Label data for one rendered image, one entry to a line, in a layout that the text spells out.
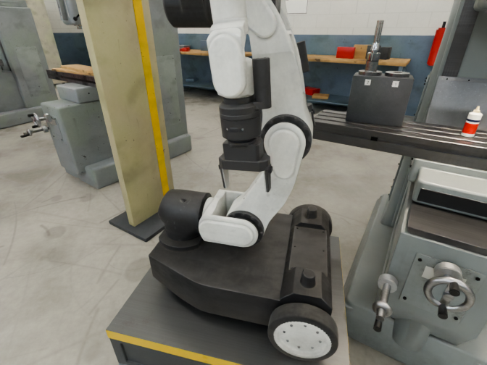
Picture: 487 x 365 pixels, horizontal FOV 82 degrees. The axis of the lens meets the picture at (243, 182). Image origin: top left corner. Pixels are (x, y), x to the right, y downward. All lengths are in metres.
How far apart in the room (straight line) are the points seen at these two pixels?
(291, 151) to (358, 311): 0.91
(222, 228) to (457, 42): 1.30
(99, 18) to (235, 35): 1.35
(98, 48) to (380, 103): 1.42
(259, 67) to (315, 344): 0.76
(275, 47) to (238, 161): 0.28
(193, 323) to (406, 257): 0.75
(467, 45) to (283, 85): 1.07
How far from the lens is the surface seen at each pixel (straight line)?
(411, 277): 1.15
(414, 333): 1.41
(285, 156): 0.77
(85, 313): 1.79
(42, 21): 8.85
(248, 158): 0.63
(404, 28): 5.52
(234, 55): 0.55
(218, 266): 1.00
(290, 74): 0.76
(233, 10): 0.58
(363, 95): 1.30
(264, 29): 0.73
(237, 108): 0.58
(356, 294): 1.50
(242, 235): 0.94
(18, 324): 1.91
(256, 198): 0.90
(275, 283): 0.96
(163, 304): 1.15
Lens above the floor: 1.28
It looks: 28 degrees down
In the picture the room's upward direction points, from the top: straight up
